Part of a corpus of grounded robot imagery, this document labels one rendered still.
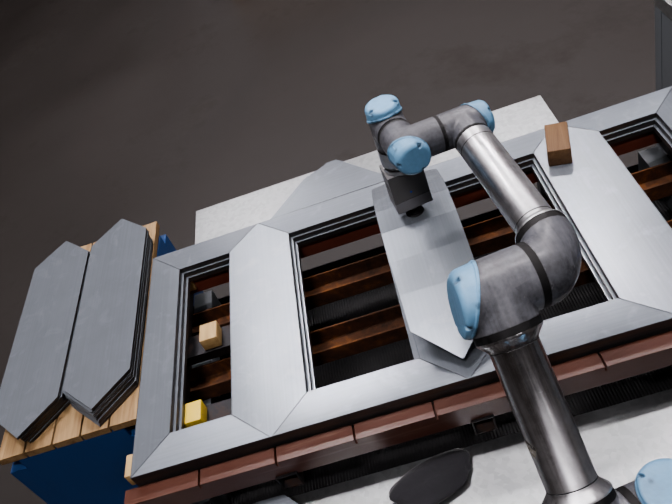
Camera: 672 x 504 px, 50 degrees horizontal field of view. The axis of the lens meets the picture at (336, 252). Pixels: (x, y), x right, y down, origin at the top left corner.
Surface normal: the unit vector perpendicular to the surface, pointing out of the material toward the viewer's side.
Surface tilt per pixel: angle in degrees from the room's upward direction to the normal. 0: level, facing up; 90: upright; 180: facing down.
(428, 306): 29
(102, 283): 0
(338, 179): 0
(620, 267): 0
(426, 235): 17
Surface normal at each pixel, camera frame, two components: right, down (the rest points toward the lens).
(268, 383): -0.30, -0.69
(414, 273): -0.22, -0.34
